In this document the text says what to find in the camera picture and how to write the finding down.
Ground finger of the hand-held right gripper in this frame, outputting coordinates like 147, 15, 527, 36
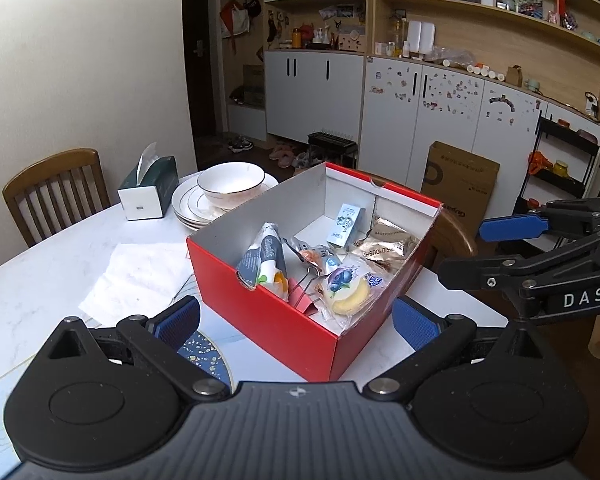
437, 232, 600, 292
478, 198, 600, 242

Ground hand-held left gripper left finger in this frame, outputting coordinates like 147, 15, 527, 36
32, 295, 231, 403

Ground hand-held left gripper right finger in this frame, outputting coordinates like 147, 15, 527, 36
361, 296, 556, 403

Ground blueberry bread snack packet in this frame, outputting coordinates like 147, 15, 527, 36
313, 265, 386, 322

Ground gold foil snack packet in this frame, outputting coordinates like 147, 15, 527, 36
352, 215, 421, 274

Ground red cardboard shoe box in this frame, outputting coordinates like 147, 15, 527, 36
186, 161, 444, 383

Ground plastic bag with blue cloth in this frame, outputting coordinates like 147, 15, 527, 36
235, 222, 287, 302

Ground pink binder clip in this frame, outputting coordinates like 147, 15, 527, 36
287, 267, 322, 317

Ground light blue carton box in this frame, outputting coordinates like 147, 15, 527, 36
328, 202, 364, 251

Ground silver snack packet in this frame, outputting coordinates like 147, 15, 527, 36
284, 236, 342, 277

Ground white marble desktop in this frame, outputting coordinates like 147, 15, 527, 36
0, 172, 512, 463

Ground curved-back wooden chair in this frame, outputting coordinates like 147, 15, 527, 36
419, 209, 479, 272

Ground white paper sheet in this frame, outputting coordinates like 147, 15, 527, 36
78, 242, 196, 324

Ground large brown cardboard box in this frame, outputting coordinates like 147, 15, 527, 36
419, 140, 501, 221

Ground black trolley rack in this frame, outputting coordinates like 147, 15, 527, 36
512, 117, 600, 252

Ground green tissue box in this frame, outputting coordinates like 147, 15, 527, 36
117, 142, 180, 222

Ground sticker-covered white cabinet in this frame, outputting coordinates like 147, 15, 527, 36
357, 54, 600, 202

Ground white gold-rimmed bowl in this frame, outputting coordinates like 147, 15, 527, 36
196, 162, 266, 210

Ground wooden slat-back chair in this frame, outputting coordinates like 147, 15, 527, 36
2, 148, 112, 249

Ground pink slippers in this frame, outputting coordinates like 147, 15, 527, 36
268, 142, 311, 169

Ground dark door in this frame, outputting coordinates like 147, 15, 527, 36
182, 0, 232, 172

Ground hanging tote bag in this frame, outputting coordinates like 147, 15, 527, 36
219, 0, 264, 42

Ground black wire rack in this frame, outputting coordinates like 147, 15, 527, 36
307, 131, 357, 166

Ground wooden wall shelving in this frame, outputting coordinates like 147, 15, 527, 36
369, 0, 600, 57

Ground white cabinet with black handles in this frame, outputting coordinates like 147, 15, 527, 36
264, 49, 366, 144

